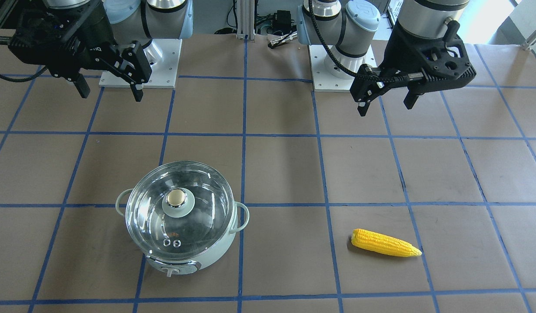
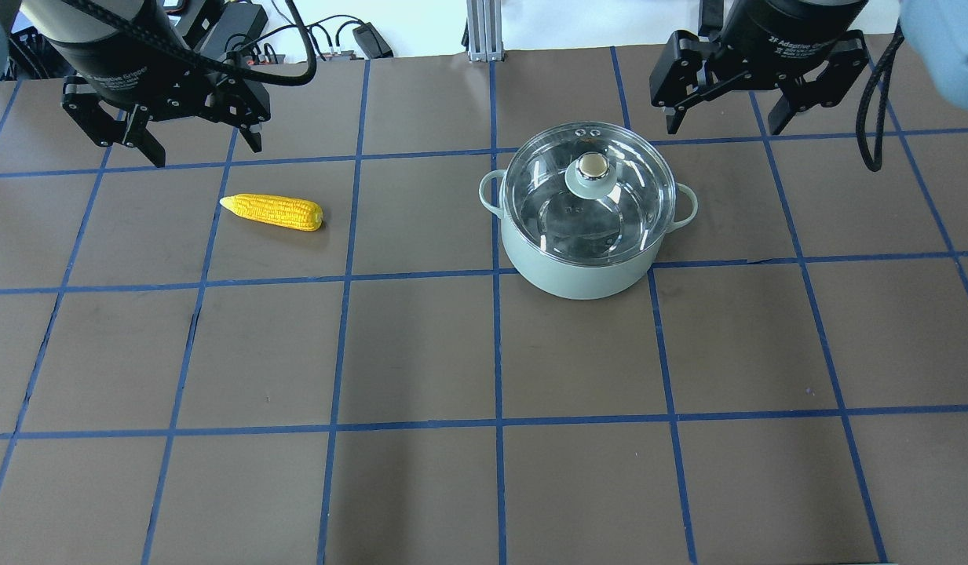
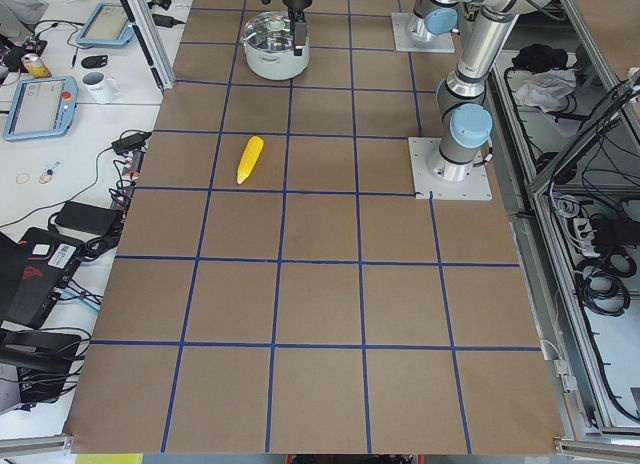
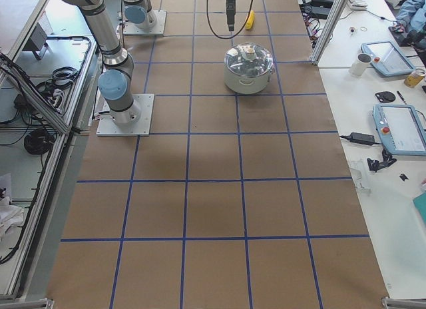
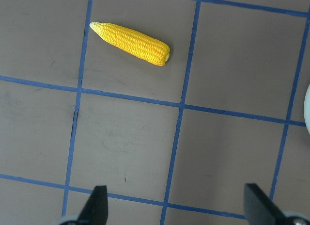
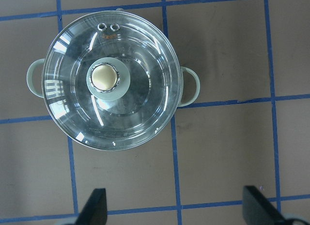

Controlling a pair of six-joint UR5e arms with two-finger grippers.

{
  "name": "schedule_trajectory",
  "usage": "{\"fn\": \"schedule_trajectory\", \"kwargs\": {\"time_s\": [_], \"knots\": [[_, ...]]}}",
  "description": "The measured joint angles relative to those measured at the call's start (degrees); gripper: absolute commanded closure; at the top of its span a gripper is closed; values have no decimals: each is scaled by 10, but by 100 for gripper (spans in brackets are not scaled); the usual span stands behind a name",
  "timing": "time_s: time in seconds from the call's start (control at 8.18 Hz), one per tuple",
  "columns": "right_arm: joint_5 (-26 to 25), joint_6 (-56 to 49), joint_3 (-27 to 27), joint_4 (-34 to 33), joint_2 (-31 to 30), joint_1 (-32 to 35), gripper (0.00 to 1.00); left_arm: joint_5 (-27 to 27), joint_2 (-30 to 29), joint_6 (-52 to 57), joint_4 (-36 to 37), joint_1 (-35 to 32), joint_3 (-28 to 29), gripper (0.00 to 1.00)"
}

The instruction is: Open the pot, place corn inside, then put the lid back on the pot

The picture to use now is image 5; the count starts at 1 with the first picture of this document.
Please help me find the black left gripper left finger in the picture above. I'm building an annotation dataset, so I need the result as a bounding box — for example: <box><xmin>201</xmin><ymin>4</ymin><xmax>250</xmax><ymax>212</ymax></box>
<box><xmin>77</xmin><ymin>186</ymin><xmax>108</xmax><ymax>225</ymax></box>

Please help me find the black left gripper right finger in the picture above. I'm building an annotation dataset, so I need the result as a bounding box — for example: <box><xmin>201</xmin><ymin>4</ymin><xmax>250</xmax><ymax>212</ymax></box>
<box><xmin>243</xmin><ymin>183</ymin><xmax>289</xmax><ymax>225</ymax></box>

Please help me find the yellow corn cob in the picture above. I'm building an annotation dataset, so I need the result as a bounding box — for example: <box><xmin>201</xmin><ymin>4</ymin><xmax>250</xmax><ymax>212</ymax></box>
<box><xmin>89</xmin><ymin>22</ymin><xmax>170</xmax><ymax>66</ymax></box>

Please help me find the pale green cooking pot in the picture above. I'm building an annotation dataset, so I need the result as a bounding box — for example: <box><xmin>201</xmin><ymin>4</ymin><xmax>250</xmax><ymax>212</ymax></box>
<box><xmin>303</xmin><ymin>85</ymin><xmax>310</xmax><ymax>133</ymax></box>

